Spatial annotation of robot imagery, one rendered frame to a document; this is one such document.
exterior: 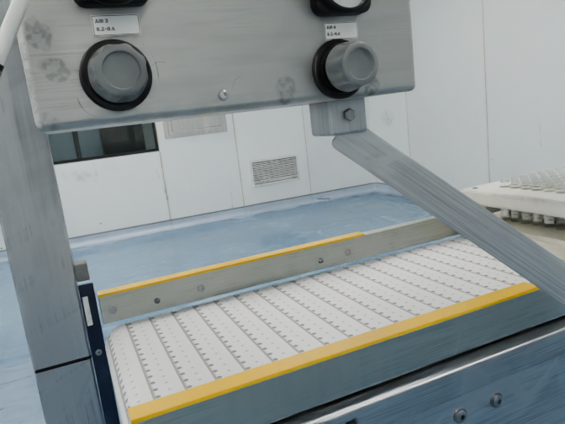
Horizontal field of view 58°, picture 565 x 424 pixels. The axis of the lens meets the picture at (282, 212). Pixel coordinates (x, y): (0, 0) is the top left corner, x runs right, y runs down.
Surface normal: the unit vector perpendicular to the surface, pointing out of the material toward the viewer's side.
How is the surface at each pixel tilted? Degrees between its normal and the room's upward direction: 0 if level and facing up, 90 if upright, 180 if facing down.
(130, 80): 90
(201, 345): 0
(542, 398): 90
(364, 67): 90
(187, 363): 0
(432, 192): 87
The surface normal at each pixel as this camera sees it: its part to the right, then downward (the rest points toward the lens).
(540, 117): -0.92, 0.18
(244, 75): 0.40, 0.13
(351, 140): -0.17, 0.15
